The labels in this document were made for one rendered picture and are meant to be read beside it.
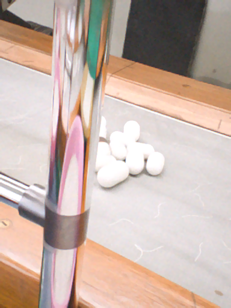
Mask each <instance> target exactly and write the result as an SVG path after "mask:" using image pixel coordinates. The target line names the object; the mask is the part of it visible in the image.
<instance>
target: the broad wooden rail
mask: <svg viewBox="0 0 231 308"><path fill-rule="evenodd" d="M52 45H53V36H51V35H46V34H42V33H40V32H38V31H34V30H31V29H27V28H23V27H22V26H19V25H15V24H12V23H9V22H6V21H3V20H0V58H2V59H5V60H8V61H10V62H12V63H15V64H19V65H21V66H25V67H26V68H29V69H33V70H36V71H38V72H42V73H45V74H47V75H49V76H51V68H52ZM105 95H107V96H110V97H114V98H115V99H118V100H121V101H124V102H127V103H130V104H133V105H135V106H139V107H142V108H145V109H148V110H151V111H154V112H157V113H159V114H162V115H165V116H169V117H172V118H174V119H178V120H181V121H183V122H187V123H190V124H192V125H196V126H199V127H201V128H204V129H207V130H209V131H212V132H216V133H218V134H221V135H225V136H227V137H231V90H228V89H226V88H222V87H217V86H215V85H211V84H207V83H204V82H201V81H197V80H195V79H190V78H186V77H184V76H180V75H175V74H173V73H169V72H166V71H163V70H159V69H155V68H154V67H150V66H147V65H144V64H141V63H137V62H134V61H130V60H126V59H124V58H120V57H116V56H113V55H109V61H108V71H107V77H106V87H105Z"/></svg>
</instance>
